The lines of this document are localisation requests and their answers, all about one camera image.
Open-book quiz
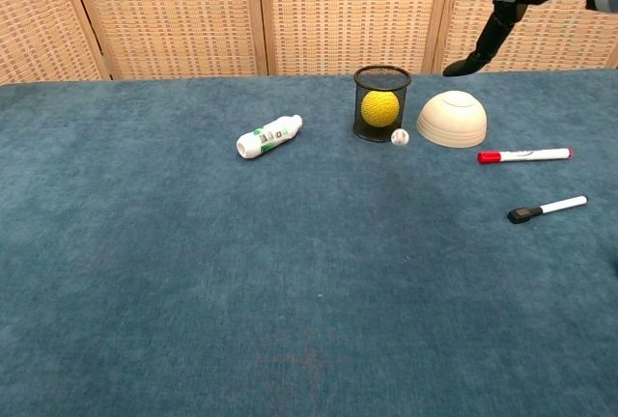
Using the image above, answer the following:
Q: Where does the cream upturned bowl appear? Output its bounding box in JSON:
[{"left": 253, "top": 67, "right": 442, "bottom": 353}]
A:
[{"left": 415, "top": 90, "right": 489, "bottom": 150}]

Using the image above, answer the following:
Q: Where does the black mesh pen holder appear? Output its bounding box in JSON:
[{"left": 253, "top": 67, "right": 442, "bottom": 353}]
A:
[{"left": 352, "top": 65, "right": 413, "bottom": 143}]

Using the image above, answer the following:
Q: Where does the yellow textured ball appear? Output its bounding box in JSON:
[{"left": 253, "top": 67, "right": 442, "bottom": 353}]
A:
[{"left": 360, "top": 90, "right": 402, "bottom": 128}]

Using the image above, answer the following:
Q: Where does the white marker red cap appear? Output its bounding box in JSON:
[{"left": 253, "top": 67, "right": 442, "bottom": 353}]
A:
[{"left": 477, "top": 148, "right": 574, "bottom": 165}]

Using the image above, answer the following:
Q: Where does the white marker black cap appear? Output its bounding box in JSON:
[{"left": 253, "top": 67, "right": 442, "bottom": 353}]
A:
[{"left": 506, "top": 195, "right": 589, "bottom": 226}]

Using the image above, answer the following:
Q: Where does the white plastic bottle green label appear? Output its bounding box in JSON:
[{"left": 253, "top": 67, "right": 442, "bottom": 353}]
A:
[{"left": 236, "top": 114, "right": 304, "bottom": 160}]

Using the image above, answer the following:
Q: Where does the woven wooden folding screen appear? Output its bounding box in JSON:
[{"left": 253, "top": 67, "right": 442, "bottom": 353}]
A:
[{"left": 0, "top": 0, "right": 618, "bottom": 86}]

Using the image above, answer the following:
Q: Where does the blue table cloth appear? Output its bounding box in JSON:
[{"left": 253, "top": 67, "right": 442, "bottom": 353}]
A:
[{"left": 0, "top": 68, "right": 618, "bottom": 417}]

